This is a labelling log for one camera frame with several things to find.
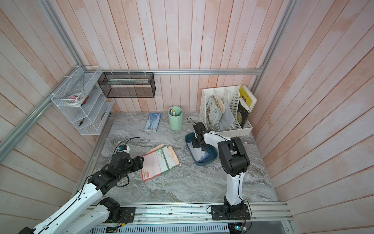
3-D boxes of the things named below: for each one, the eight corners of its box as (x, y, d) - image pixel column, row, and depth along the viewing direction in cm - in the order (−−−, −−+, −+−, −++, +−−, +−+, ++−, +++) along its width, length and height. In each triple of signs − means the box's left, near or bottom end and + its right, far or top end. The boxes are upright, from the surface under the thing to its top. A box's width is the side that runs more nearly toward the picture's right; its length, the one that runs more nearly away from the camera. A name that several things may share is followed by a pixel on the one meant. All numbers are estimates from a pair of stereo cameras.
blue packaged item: (144, 130, 111) (143, 128, 110) (150, 114, 122) (149, 112, 121) (156, 131, 111) (156, 129, 109) (161, 114, 122) (161, 113, 120)
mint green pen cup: (169, 130, 111) (167, 117, 99) (169, 120, 118) (168, 106, 106) (182, 130, 111) (182, 117, 99) (182, 120, 118) (182, 106, 106)
